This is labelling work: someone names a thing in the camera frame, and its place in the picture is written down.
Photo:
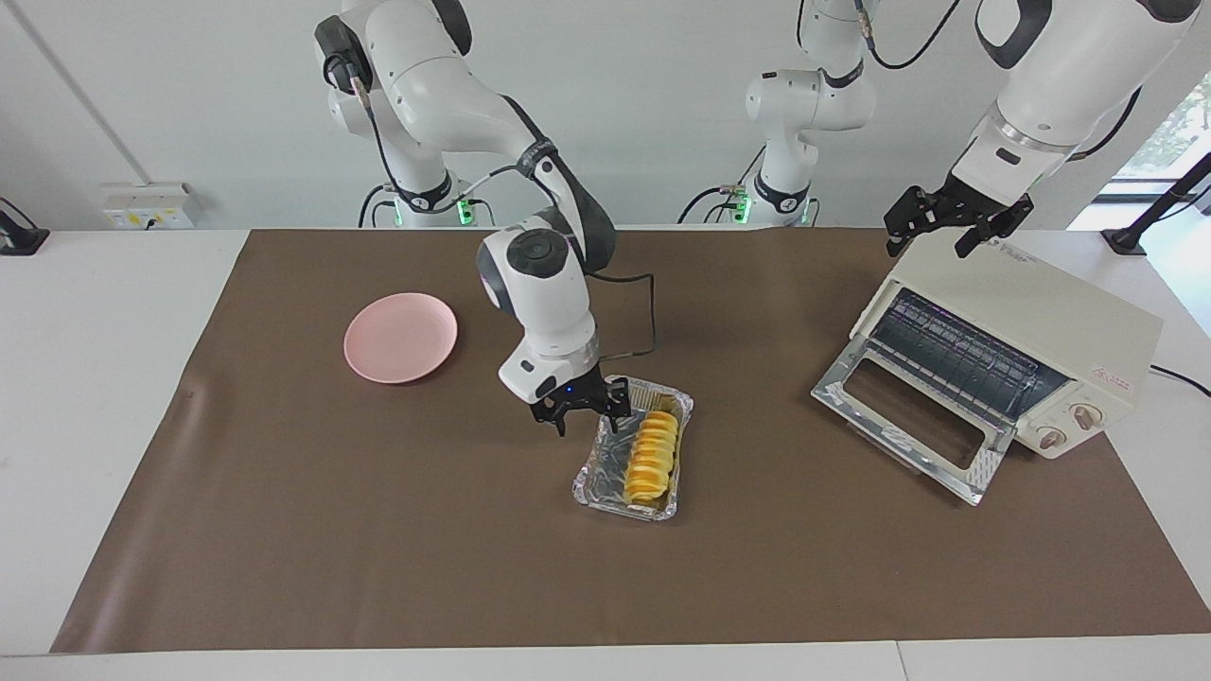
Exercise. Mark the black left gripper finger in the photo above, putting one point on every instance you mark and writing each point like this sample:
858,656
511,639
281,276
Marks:
906,213
998,225

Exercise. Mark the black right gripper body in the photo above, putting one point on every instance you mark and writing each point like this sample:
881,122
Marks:
572,399

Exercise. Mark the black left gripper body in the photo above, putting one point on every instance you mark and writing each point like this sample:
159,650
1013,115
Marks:
960,210

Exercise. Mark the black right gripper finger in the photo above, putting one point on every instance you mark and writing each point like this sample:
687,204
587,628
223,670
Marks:
619,402
558,424

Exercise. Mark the yellow twisted bread roll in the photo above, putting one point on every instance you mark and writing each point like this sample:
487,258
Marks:
653,456

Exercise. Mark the aluminium foil tray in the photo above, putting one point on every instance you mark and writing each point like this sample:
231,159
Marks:
604,475

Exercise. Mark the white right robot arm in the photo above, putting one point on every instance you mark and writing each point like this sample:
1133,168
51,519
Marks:
544,293

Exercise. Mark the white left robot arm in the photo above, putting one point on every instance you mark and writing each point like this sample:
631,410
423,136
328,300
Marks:
1069,76

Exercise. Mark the cream white toaster oven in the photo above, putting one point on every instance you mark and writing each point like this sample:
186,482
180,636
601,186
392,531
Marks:
1041,303

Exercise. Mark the cream oven knob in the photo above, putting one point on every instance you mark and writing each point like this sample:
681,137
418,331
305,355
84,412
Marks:
1050,439
1086,417

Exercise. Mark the pink round plate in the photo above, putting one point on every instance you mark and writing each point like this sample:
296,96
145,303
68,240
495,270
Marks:
402,338

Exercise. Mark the window with greenery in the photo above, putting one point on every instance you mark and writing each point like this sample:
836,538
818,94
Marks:
1173,132

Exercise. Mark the brown paper table mat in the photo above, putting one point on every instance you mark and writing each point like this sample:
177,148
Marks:
378,549

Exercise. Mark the small black desk stand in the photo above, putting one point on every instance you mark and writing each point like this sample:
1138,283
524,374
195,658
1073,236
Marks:
19,242

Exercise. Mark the glass oven door metal frame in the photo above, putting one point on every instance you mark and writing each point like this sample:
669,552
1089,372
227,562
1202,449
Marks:
984,468

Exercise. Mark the white wall socket box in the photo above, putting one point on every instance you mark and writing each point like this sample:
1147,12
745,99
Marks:
142,204

